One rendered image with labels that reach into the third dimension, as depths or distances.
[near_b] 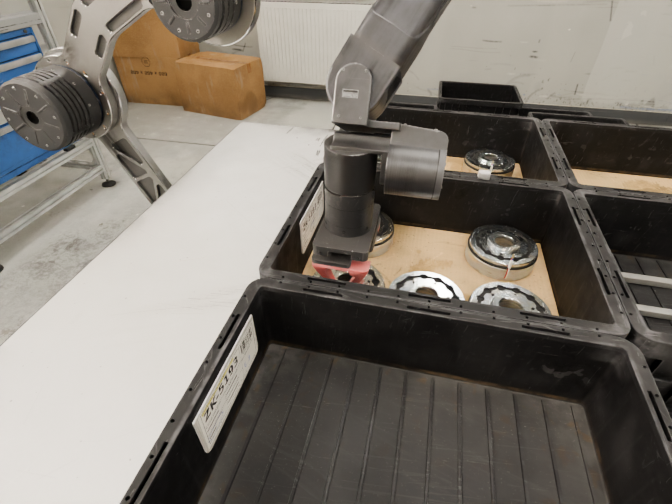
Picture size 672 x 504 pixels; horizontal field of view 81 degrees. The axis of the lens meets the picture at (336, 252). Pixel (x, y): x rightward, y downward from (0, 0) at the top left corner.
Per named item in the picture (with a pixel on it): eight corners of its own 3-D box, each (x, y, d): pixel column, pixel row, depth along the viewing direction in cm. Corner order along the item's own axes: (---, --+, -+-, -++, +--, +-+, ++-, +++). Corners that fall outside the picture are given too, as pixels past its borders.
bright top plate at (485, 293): (468, 334, 48) (469, 331, 48) (468, 279, 56) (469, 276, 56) (557, 351, 46) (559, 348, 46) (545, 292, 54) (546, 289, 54)
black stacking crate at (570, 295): (266, 339, 53) (255, 277, 46) (322, 218, 76) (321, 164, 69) (585, 402, 46) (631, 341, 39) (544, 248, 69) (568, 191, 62)
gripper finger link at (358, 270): (373, 276, 55) (378, 221, 49) (364, 314, 50) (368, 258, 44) (326, 268, 57) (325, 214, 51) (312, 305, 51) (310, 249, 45)
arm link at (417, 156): (351, 81, 46) (337, 61, 38) (453, 89, 44) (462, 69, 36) (339, 186, 48) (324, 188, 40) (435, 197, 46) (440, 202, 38)
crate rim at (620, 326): (255, 289, 47) (253, 274, 46) (321, 172, 70) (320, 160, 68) (625, 353, 40) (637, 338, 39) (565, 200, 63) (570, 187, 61)
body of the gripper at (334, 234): (380, 215, 53) (384, 165, 48) (367, 266, 45) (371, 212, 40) (332, 209, 54) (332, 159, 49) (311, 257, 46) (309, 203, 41)
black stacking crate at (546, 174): (323, 217, 76) (322, 163, 69) (353, 151, 98) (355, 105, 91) (543, 247, 69) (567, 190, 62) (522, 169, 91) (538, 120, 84)
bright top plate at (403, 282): (378, 316, 51) (379, 313, 50) (397, 267, 58) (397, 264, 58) (459, 338, 48) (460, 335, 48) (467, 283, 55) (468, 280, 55)
